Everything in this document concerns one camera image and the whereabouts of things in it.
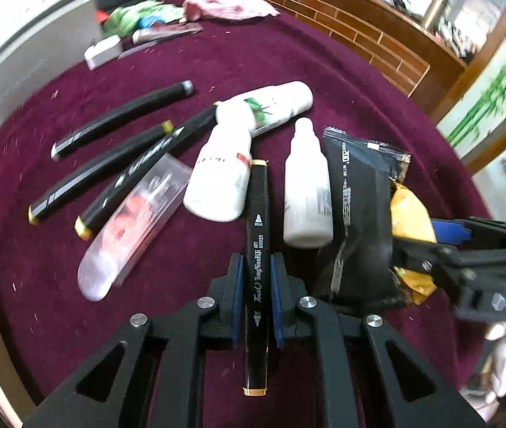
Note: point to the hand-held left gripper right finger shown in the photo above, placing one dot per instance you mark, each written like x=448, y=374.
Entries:
x=277, y=294

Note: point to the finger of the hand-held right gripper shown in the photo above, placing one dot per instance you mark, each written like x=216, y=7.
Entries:
x=418, y=256
x=451, y=232

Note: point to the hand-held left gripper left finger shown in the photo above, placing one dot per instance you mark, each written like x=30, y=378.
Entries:
x=235, y=294

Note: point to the yellow snack packet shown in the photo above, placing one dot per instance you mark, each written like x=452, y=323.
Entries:
x=409, y=220

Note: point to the black foil packet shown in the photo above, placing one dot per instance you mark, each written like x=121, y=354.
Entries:
x=355, y=214

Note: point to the black marker beige caps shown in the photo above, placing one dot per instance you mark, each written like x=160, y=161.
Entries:
x=257, y=214

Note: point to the black marker yellow cap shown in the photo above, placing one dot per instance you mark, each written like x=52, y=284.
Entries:
x=97, y=171
x=146, y=162

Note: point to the plain white bottle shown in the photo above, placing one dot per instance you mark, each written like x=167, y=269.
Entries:
x=306, y=196

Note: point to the white bottle red label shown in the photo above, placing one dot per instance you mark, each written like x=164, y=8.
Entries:
x=217, y=183

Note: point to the clear packet red contents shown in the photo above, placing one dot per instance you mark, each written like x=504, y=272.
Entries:
x=124, y=232

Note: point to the white bottle leaf print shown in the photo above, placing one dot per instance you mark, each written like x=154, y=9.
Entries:
x=279, y=102

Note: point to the black marker grey cap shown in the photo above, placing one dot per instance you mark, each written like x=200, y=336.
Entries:
x=121, y=120

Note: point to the steel thermos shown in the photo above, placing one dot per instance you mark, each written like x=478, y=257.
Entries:
x=433, y=11

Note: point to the wooden counter brick pattern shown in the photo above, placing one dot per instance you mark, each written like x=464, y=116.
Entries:
x=346, y=31

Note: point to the toothpaste tube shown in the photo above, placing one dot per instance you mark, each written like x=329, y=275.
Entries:
x=166, y=33

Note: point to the white flat power adapter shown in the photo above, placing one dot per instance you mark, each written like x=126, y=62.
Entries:
x=101, y=51

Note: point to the small blue item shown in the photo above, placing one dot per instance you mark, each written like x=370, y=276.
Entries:
x=150, y=22

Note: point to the pink towel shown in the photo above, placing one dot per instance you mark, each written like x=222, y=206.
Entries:
x=228, y=5

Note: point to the green cloth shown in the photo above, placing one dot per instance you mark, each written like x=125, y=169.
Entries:
x=141, y=13

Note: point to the long grey box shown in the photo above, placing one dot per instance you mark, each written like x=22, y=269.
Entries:
x=26, y=67

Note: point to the bamboo wall painting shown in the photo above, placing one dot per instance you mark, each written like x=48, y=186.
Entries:
x=489, y=98

